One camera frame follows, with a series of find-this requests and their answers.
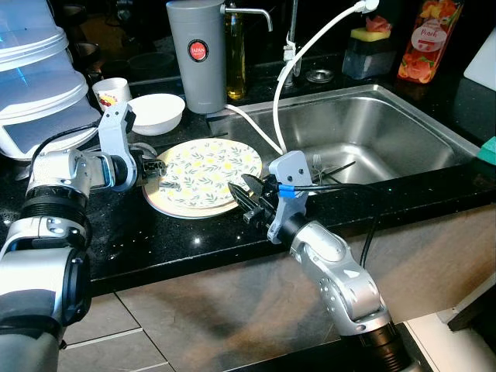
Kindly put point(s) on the grey water filter canister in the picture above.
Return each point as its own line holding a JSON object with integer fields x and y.
{"x": 195, "y": 85}

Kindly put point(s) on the yellow sponge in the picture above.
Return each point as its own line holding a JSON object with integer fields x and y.
{"x": 360, "y": 36}

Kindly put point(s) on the white box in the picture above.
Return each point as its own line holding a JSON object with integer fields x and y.
{"x": 484, "y": 68}

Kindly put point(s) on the light grey right wrist camera mount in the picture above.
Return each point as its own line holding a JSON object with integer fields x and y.
{"x": 291, "y": 167}

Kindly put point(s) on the light grey left wrist camera mount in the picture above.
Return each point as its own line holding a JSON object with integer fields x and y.
{"x": 115, "y": 139}

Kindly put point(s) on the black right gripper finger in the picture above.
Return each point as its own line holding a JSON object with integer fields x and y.
{"x": 254, "y": 184}
{"x": 244, "y": 201}

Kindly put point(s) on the dark sponge holder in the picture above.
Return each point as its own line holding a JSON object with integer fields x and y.
{"x": 368, "y": 62}

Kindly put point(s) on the chrome filter tap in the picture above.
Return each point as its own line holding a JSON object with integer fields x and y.
{"x": 248, "y": 11}

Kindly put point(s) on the white appliance door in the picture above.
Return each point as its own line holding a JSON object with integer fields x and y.
{"x": 457, "y": 349}

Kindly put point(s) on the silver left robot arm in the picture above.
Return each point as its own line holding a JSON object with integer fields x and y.
{"x": 46, "y": 170}

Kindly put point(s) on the round chrome counter fitting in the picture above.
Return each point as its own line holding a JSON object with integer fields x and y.
{"x": 319, "y": 75}

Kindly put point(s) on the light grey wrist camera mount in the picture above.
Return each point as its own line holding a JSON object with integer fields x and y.
{"x": 291, "y": 167}
{"x": 115, "y": 139}

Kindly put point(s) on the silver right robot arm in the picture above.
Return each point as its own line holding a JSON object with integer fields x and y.
{"x": 333, "y": 271}

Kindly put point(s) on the oil bottle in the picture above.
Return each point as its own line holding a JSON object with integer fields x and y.
{"x": 235, "y": 70}

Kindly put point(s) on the white tie strip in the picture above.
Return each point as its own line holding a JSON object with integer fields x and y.
{"x": 289, "y": 53}

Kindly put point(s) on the chrome sink faucet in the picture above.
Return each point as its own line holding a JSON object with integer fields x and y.
{"x": 294, "y": 27}

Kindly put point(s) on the white bowl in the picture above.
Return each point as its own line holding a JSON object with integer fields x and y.
{"x": 155, "y": 112}

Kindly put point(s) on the white faucet diverter valve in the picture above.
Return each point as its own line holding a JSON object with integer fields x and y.
{"x": 370, "y": 5}

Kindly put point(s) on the stainless steel sink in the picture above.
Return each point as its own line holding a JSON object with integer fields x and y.
{"x": 364, "y": 124}

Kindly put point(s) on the orange peach soap bottle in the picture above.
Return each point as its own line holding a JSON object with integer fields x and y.
{"x": 430, "y": 46}

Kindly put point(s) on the floral print plate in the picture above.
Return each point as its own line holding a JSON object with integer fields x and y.
{"x": 209, "y": 170}

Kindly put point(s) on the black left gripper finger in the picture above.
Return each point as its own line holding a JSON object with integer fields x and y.
{"x": 170, "y": 186}

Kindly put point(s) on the thin black stick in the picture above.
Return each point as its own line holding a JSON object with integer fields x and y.
{"x": 341, "y": 169}

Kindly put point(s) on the white printed cup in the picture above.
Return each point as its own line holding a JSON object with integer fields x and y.
{"x": 111, "y": 94}

